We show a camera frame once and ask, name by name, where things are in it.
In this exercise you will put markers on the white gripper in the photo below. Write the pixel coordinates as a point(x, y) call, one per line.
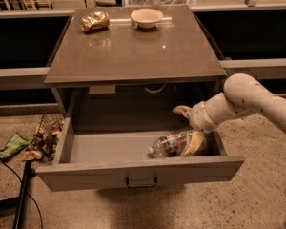
point(198, 117)

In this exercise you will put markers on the clear plastic water bottle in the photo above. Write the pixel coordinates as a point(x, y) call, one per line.
point(169, 145)

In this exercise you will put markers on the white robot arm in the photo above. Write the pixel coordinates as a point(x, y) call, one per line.
point(242, 95)

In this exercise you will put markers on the grey cabinet with counter top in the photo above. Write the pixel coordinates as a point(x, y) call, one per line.
point(176, 50)

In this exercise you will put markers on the grey open top drawer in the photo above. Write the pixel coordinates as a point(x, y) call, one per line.
point(98, 151)

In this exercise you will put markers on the grey horizontal railing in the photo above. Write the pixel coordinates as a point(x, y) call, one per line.
point(32, 78)

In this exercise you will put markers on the white paper bowl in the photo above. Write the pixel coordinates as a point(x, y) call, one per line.
point(146, 18)

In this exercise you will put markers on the gold crumpled chip bag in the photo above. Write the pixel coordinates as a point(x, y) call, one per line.
point(94, 21)

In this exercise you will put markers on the black metal stand leg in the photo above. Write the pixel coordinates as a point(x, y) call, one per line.
point(16, 206)

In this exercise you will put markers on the green snack bag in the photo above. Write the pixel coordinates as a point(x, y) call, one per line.
point(14, 145)

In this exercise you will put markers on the black drawer handle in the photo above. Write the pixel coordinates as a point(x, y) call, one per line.
point(142, 183)

